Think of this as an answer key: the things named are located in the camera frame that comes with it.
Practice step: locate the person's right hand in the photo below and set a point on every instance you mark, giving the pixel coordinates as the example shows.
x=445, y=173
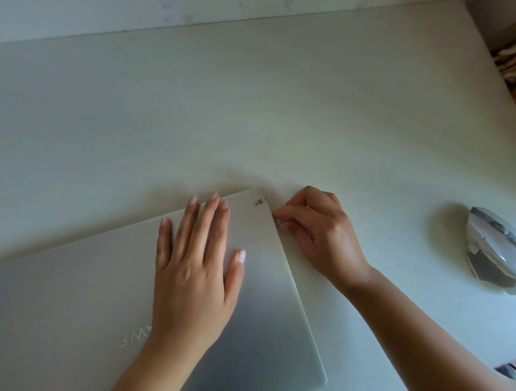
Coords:
x=330, y=241

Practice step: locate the person's left hand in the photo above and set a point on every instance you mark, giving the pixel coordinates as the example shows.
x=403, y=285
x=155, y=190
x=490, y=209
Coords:
x=189, y=290

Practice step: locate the person's left thumb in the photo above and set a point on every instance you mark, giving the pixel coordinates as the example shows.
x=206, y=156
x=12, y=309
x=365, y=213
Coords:
x=238, y=274

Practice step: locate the person's right thumb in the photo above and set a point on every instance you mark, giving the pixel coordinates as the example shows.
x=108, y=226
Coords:
x=296, y=228

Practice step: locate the person's left little finger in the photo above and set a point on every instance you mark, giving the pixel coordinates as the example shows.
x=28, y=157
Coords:
x=163, y=239

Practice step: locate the person's left middle finger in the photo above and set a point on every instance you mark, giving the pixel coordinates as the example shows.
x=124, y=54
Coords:
x=205, y=223

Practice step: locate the silver laptop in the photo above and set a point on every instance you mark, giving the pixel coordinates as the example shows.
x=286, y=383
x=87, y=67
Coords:
x=72, y=290

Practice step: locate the person's right forearm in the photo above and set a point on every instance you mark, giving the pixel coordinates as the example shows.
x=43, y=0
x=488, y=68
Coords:
x=415, y=334

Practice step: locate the person's left forearm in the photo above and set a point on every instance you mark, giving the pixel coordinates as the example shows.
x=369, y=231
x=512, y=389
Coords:
x=161, y=366

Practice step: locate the white grey computer mouse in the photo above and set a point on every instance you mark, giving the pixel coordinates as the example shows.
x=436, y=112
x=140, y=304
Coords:
x=490, y=245

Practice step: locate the small dark object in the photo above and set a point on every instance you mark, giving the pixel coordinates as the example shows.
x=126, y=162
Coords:
x=507, y=370

